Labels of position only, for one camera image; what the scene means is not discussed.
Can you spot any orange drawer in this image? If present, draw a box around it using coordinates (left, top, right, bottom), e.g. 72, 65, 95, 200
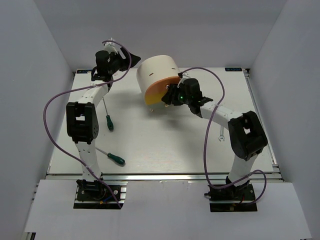
145, 76, 180, 99

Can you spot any long green screwdriver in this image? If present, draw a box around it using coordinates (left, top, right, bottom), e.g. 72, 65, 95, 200
102, 98, 114, 132

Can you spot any silver open-end wrench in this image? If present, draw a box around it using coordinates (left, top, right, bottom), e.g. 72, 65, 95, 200
218, 125, 225, 142

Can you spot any aluminium table rail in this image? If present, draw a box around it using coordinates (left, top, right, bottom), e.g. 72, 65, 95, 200
45, 171, 283, 182

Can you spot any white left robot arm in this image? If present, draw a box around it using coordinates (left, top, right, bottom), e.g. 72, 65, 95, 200
66, 46, 141, 182

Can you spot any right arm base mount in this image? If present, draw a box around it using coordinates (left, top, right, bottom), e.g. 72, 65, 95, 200
204, 184, 258, 213

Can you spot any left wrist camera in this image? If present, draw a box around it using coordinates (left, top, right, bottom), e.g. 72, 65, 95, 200
102, 38, 118, 54

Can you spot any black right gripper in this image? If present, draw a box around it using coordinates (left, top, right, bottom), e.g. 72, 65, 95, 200
161, 83, 192, 106

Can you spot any cream drawer cabinet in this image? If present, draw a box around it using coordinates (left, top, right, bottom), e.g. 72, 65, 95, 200
136, 55, 180, 111

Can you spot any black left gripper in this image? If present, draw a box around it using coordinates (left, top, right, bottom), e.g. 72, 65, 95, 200
107, 47, 141, 75

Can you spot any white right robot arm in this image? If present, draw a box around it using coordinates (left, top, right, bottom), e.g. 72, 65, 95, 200
161, 78, 268, 200

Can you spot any large green-handled screwdriver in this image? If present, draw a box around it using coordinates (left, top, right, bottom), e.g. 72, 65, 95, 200
95, 147, 126, 166

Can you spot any yellow drawer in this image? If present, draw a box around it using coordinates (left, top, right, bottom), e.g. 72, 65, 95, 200
144, 92, 165, 106

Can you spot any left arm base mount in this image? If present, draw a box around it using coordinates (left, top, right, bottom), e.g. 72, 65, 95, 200
73, 179, 127, 210

